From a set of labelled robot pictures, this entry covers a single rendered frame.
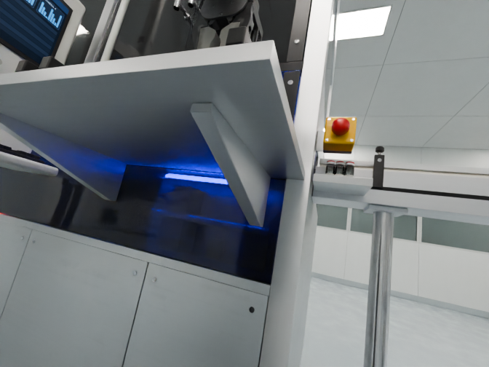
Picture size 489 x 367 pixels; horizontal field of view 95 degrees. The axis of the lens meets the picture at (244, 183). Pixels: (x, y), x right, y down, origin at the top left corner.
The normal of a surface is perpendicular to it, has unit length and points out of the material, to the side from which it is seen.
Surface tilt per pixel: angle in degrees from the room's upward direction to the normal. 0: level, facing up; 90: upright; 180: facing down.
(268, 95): 180
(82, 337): 90
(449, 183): 90
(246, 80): 180
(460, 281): 90
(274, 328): 90
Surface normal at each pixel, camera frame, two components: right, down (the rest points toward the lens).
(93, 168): 0.93, 0.10
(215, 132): -0.27, 0.82
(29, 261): -0.32, -0.24
